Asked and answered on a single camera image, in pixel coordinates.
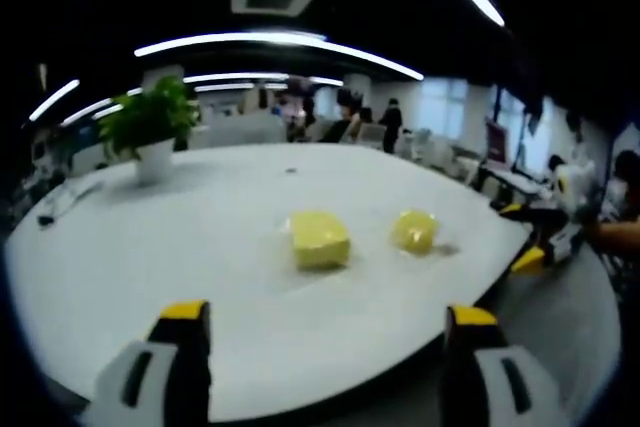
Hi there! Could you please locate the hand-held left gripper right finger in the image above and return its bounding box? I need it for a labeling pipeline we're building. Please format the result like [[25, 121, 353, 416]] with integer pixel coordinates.
[[438, 303, 571, 427]]

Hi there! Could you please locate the round yellow silicone block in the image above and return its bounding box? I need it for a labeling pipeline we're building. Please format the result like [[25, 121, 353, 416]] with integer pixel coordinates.
[[389, 208, 440, 256]]

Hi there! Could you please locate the rectangular yellow silicone block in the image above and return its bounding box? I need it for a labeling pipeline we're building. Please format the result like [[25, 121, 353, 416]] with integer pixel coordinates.
[[286, 210, 353, 272]]

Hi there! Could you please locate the dark red sign stand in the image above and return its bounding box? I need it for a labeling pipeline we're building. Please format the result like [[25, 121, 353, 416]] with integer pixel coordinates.
[[484, 119, 511, 164]]

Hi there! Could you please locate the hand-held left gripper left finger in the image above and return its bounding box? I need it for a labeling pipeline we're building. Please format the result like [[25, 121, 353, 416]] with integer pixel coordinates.
[[79, 299, 213, 427]]

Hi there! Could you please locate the green potted plant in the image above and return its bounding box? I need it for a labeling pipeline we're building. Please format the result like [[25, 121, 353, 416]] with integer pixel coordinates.
[[98, 75, 202, 161]]

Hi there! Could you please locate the white plant pot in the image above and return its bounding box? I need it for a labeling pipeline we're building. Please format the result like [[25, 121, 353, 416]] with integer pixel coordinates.
[[134, 138, 176, 184]]

